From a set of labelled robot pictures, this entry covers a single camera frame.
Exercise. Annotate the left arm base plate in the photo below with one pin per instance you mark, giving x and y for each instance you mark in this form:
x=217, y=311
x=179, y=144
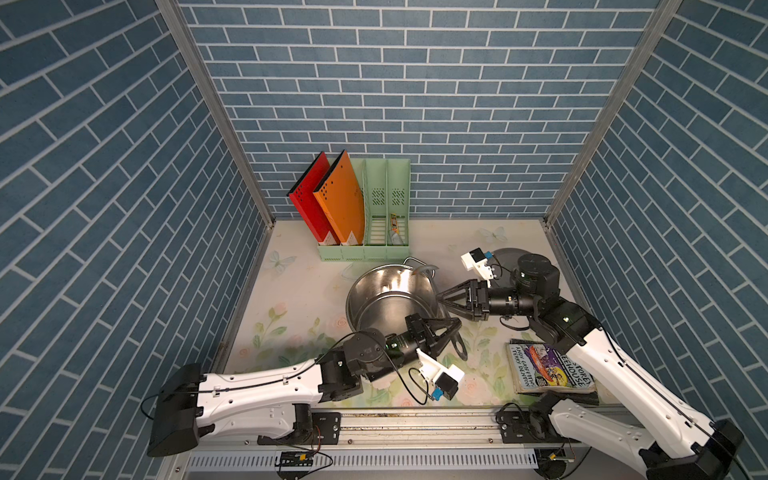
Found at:
x=312, y=428

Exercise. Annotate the red folder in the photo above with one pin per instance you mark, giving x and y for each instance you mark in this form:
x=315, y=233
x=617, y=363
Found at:
x=303, y=199

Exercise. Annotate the small circuit board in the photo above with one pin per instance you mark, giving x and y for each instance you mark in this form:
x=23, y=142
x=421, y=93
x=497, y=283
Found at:
x=295, y=459

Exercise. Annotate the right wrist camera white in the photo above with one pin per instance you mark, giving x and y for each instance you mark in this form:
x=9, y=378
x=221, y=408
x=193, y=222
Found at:
x=477, y=261

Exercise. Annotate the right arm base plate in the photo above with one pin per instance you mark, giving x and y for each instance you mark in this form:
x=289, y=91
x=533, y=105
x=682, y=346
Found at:
x=517, y=427

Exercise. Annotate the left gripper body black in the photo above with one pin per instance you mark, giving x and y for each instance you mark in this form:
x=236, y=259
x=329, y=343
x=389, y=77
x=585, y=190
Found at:
x=414, y=333

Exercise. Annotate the orange folder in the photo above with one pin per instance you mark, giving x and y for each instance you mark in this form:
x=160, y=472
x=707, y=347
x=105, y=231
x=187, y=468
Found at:
x=340, y=197

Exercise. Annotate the colourful children's book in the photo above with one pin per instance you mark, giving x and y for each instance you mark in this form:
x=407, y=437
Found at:
x=538, y=368

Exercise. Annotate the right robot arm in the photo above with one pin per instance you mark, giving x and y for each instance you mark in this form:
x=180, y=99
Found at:
x=673, y=440

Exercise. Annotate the metal ladle spoon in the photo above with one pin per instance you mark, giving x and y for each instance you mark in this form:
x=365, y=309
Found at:
x=459, y=346

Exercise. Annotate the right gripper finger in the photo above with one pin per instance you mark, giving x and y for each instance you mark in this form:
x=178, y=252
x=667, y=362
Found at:
x=461, y=291
x=463, y=309

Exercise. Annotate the steel pot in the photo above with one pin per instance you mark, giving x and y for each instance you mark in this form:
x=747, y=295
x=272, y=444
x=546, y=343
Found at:
x=383, y=297

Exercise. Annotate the green file organizer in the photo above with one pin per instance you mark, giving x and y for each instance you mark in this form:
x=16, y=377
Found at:
x=385, y=185

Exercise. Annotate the small item in organizer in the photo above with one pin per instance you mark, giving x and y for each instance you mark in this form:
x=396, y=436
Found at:
x=395, y=236

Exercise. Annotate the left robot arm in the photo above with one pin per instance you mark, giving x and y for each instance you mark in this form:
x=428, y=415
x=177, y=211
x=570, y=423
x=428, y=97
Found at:
x=277, y=404

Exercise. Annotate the aluminium front rail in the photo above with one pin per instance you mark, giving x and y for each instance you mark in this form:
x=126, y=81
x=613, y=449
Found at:
x=393, y=444

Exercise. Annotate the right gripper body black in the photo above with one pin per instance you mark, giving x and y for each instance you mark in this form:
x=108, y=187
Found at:
x=482, y=301

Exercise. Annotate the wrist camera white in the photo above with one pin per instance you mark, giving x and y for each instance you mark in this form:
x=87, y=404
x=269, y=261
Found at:
x=477, y=261
x=443, y=382

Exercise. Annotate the steel pot lid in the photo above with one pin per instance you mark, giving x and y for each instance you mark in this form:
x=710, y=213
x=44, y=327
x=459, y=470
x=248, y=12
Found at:
x=505, y=263

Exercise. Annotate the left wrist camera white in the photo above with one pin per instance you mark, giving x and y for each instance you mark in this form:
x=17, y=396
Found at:
x=443, y=382

